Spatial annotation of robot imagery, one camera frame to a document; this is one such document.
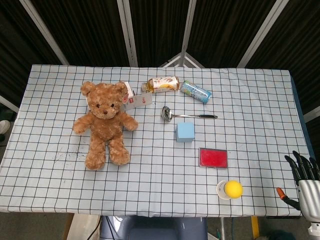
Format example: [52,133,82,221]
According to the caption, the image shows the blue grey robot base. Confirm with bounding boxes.
[99,215,209,240]

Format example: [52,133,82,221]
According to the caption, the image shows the blue checked tablecloth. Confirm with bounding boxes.
[0,64,310,218]

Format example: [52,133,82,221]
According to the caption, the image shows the white paper cup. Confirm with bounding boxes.
[216,180,238,200]

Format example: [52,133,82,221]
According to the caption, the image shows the white red paper carton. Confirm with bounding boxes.
[123,81,154,111]

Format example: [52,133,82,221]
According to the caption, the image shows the steel ladle with black handle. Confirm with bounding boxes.
[160,105,219,123]

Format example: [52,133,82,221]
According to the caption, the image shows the tea bottle with printed label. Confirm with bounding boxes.
[141,75,181,94]

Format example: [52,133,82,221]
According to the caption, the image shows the light blue drink can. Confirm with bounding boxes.
[179,80,213,104]

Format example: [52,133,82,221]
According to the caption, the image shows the yellow ball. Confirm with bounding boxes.
[224,179,244,200]

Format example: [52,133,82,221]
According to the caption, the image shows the brown plush teddy bear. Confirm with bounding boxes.
[72,81,139,171]

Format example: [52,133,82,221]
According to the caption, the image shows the white shoe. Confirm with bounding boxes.
[0,119,11,135]

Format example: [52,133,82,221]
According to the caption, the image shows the white triangular partition foot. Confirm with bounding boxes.
[159,51,206,69]

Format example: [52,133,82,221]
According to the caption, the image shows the yellow strip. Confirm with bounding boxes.
[250,215,260,239]

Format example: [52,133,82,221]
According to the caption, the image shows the light blue foam cube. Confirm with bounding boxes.
[175,122,196,143]

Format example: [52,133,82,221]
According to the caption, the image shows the red ink pad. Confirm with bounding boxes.
[198,147,228,170]

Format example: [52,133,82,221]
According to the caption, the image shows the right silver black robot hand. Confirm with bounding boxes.
[276,150,320,222]

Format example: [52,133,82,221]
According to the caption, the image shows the white partition frame post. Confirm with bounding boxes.
[116,0,139,67]
[236,0,286,69]
[19,0,70,66]
[179,0,198,67]

